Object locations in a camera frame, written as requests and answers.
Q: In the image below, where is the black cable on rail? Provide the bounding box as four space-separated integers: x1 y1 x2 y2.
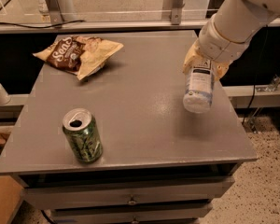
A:
0 19 86 29

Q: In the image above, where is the grey drawer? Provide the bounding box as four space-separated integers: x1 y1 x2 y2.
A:
22 176 234 209
52 203 212 224

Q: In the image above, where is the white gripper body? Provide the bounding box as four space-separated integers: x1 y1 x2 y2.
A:
198 15 251 63

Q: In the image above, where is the lower grey drawer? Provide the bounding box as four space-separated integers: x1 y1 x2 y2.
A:
52 203 212 224

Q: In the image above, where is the left metal bracket post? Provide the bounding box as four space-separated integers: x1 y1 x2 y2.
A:
45 0 63 27

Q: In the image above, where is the brown yellow chip bag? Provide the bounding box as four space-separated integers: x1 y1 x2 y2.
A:
34 35 123 80

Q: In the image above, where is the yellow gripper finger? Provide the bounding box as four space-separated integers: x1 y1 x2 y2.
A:
211 61 230 81
183 39 204 75

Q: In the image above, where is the right metal bracket post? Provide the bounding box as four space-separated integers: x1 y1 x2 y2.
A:
161 0 184 25

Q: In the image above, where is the clear plastic water bottle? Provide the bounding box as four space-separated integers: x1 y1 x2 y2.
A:
183 59 214 114

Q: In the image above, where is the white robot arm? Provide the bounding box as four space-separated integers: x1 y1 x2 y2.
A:
183 0 280 79

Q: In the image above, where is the green soda can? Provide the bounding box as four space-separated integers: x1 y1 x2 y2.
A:
63 108 103 163

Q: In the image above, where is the brown cardboard box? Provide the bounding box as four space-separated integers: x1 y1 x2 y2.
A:
0 175 22 224

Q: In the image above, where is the upper grey drawer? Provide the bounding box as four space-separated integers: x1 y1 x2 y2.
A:
22 176 234 209

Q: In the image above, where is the grey metal rail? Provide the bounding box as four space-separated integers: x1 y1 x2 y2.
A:
0 16 280 35

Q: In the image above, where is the metal bracket post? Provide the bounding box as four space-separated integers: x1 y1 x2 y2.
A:
45 0 63 27
161 0 184 25

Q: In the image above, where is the grey drawer cabinet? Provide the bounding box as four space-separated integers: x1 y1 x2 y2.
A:
0 30 259 224

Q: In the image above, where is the white pipe behind glass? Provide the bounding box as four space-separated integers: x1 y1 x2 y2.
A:
38 0 77 24

